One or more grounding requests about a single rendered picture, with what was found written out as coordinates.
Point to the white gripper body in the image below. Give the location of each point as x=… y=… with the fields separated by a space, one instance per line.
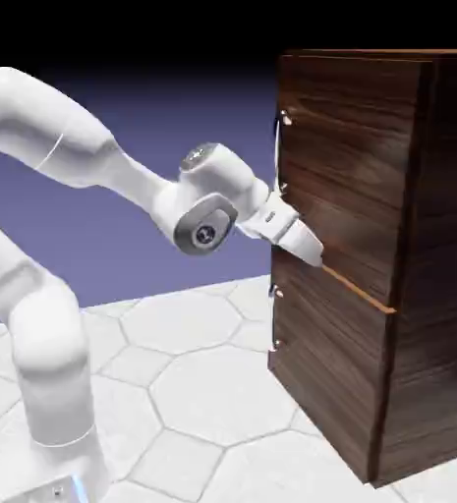
x=302 y=241

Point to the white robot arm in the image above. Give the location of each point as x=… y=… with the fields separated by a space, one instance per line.
x=74 y=149

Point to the dark wood tall door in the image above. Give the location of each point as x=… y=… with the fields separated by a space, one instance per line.
x=342 y=177

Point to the dark wood short door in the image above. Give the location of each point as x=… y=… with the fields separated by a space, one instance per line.
x=330 y=353

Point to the dark wood cabinet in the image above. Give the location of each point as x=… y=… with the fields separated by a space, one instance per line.
x=428 y=275

